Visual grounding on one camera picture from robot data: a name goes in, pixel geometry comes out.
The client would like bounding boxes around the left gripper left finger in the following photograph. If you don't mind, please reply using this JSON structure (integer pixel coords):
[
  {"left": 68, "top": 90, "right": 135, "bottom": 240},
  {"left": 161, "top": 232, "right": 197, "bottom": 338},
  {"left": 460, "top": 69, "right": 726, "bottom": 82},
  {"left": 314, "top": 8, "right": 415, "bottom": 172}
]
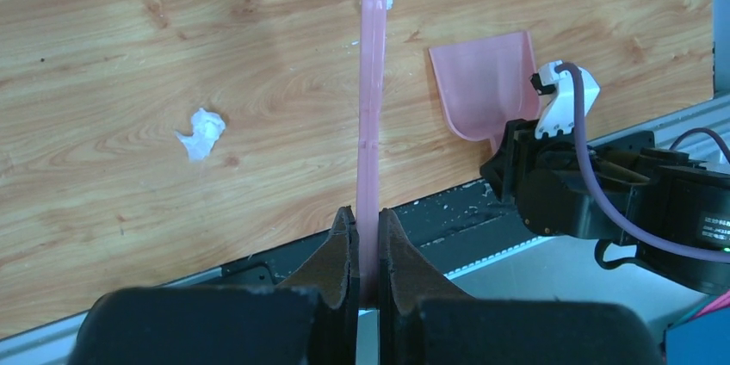
[{"left": 279, "top": 206, "right": 360, "bottom": 364}]

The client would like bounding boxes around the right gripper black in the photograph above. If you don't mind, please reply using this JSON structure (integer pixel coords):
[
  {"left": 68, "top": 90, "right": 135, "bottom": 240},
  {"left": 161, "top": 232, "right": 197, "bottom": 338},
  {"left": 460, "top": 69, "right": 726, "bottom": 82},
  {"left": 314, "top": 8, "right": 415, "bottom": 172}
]
[{"left": 479, "top": 119, "right": 653, "bottom": 240}]

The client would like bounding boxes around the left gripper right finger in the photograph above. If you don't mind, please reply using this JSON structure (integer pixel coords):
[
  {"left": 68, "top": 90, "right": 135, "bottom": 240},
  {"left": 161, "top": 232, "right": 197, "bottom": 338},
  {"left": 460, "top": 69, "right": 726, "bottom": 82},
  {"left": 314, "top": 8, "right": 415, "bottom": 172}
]
[{"left": 378, "top": 208, "right": 472, "bottom": 364}]

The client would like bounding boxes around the pink dustpan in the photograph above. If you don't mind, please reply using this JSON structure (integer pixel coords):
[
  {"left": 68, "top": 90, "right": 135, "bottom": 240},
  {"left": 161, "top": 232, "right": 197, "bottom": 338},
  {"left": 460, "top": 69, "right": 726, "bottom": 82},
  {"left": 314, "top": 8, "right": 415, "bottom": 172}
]
[{"left": 429, "top": 31, "right": 541, "bottom": 151}]

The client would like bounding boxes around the pink hand brush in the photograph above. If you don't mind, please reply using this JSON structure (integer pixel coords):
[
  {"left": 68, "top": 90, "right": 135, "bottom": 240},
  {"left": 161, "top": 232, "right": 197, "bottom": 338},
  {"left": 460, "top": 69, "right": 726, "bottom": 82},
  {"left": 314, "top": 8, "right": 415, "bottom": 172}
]
[{"left": 356, "top": 0, "right": 387, "bottom": 310}]

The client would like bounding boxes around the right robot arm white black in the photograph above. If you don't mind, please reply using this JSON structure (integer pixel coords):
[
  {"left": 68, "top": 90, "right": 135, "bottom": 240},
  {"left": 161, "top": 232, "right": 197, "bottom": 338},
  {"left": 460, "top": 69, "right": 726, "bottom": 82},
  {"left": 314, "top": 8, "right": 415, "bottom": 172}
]
[{"left": 480, "top": 120, "right": 729, "bottom": 295}]

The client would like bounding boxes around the paper scrap front left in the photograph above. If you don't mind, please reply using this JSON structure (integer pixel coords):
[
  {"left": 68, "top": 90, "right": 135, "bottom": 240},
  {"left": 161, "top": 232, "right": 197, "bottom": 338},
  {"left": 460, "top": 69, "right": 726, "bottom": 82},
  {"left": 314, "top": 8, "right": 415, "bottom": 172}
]
[{"left": 175, "top": 108, "right": 226, "bottom": 162}]

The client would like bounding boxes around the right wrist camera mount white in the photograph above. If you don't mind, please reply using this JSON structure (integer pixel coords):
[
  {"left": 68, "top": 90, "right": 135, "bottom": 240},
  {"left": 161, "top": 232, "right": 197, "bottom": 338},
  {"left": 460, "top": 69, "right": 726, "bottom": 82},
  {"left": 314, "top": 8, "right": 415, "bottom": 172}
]
[{"left": 530, "top": 60, "right": 575, "bottom": 139}]

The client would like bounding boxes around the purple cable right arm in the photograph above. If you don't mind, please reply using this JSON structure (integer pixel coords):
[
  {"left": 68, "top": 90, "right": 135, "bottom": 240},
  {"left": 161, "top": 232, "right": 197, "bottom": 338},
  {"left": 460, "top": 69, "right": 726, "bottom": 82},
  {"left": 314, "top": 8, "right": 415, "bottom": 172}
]
[{"left": 554, "top": 61, "right": 730, "bottom": 265}]

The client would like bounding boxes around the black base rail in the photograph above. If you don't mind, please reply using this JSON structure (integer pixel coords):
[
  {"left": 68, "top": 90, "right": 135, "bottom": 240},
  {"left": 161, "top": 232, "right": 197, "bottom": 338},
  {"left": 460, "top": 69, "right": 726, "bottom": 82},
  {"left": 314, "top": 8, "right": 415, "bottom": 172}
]
[{"left": 215, "top": 179, "right": 546, "bottom": 285}]

